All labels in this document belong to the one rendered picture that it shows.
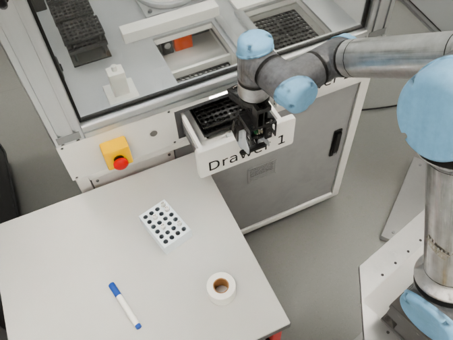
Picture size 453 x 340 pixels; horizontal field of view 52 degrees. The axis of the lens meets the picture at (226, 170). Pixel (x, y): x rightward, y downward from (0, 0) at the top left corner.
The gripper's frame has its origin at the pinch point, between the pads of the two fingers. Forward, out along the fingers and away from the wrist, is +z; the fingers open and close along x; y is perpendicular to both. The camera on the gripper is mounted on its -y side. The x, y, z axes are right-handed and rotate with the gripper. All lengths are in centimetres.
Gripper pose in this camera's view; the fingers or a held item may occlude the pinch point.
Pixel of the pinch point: (249, 143)
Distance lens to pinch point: 122.2
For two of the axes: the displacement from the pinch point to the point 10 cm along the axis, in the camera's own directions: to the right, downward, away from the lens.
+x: 9.1, -3.5, 2.2
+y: 4.1, 7.2, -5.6
